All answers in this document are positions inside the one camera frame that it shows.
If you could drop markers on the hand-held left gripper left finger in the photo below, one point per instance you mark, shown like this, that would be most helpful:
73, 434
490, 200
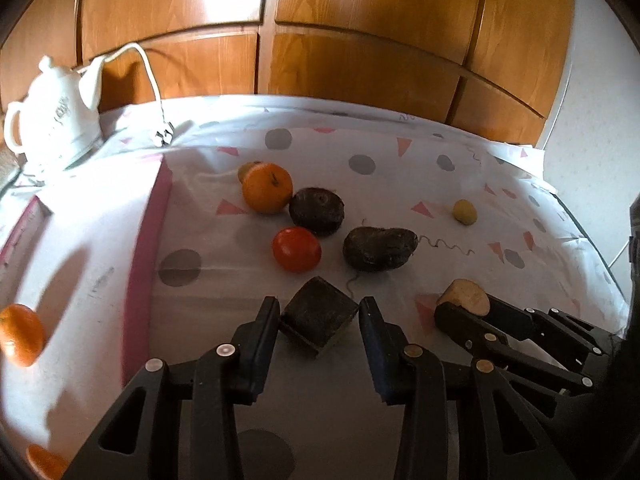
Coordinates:
265, 342

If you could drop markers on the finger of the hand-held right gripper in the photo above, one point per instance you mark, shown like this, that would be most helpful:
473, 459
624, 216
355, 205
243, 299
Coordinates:
520, 317
460, 327

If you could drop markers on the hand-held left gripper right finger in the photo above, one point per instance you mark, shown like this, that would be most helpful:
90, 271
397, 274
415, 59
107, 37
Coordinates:
373, 346

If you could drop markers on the cut potato piece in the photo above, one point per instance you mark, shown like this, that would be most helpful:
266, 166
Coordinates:
465, 297

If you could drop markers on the dark cube block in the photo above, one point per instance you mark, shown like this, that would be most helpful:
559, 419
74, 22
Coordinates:
317, 315

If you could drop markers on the oblong dark beet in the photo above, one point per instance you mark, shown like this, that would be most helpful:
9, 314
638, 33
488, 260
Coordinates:
377, 250

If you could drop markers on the round dark beet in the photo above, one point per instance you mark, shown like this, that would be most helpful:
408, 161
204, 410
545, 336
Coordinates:
317, 211

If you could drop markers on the orange with stem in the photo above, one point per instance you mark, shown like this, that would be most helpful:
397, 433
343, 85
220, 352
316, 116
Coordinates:
267, 189

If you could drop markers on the white tray with pink rim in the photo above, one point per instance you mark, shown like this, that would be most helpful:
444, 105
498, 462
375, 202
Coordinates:
90, 280

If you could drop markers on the red tomato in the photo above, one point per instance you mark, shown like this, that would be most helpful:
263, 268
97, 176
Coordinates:
296, 250

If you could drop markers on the white ceramic kettle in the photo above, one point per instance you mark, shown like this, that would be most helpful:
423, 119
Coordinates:
50, 120

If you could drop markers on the wooden wardrobe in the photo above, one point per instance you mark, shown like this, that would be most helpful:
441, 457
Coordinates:
350, 20

